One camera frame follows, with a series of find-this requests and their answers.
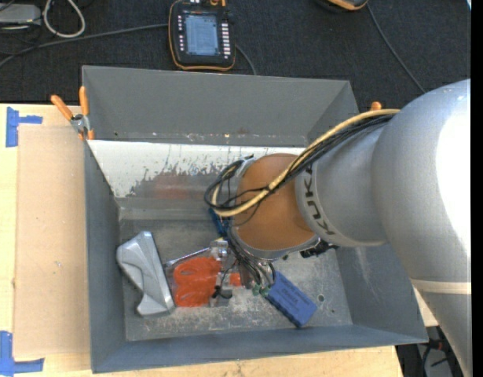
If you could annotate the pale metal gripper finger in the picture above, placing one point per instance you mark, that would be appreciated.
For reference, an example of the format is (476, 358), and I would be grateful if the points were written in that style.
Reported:
(225, 292)
(220, 248)

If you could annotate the orange item in clear packet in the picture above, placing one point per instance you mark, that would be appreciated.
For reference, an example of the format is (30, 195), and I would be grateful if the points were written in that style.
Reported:
(194, 281)

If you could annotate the blue flat box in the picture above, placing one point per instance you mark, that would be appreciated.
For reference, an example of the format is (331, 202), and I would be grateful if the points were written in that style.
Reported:
(292, 301)

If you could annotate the silver grey plastic tool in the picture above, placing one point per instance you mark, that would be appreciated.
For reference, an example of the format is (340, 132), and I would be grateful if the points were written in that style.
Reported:
(145, 269)

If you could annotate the grey metal bin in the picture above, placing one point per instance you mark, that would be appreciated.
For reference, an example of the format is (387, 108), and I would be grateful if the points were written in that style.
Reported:
(209, 104)

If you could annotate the brown cardboard board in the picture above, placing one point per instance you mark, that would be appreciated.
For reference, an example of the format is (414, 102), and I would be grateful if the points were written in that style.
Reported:
(48, 230)

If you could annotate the black cylinder on white bracket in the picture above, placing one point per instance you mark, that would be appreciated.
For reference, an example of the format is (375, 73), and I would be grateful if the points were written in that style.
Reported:
(317, 249)

